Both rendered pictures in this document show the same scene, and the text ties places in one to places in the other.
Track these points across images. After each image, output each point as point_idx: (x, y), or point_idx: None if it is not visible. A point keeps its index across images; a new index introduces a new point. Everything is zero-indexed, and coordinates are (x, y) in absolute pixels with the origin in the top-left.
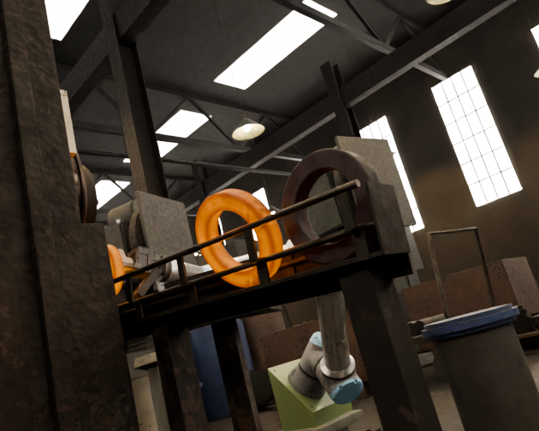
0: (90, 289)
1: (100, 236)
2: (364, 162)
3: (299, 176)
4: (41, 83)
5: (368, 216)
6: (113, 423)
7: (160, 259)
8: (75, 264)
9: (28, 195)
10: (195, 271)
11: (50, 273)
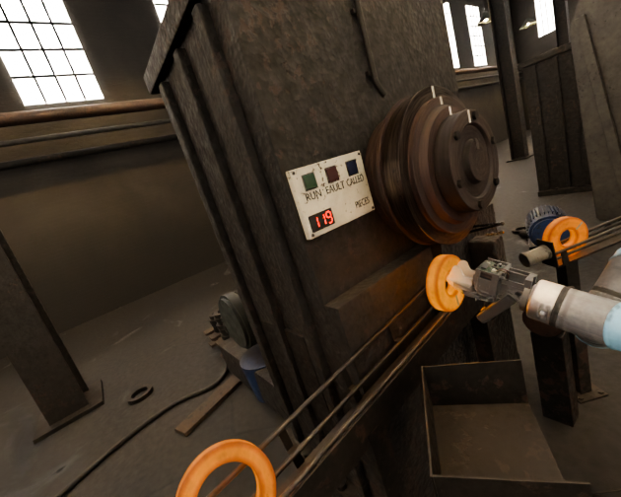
0: (338, 354)
1: (336, 319)
2: None
3: None
4: (272, 177)
5: None
6: None
7: (518, 285)
8: (326, 334)
9: (286, 287)
10: (580, 322)
11: (308, 340)
